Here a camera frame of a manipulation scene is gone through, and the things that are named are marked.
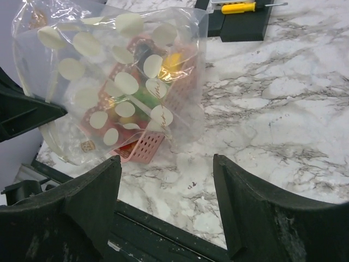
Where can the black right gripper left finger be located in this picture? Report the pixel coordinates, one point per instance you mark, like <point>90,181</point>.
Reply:
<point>70,222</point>

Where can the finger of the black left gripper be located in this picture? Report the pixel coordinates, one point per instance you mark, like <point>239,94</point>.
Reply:
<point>20,113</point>

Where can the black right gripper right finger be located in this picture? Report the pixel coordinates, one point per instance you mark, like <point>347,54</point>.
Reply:
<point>263,222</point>

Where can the clear polka dot zip bag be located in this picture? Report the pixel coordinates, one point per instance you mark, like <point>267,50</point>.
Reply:
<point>64,52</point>

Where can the pink perforated plastic basket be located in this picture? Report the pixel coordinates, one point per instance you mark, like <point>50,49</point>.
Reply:
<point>136,111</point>

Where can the yellow toy bell pepper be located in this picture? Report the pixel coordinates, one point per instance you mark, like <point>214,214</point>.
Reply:
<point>170,67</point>

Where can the black metal front rail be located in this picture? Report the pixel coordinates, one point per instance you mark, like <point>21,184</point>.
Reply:
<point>134,235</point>

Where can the yellow handled screwdriver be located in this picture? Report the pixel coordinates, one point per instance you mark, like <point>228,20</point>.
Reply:
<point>239,8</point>

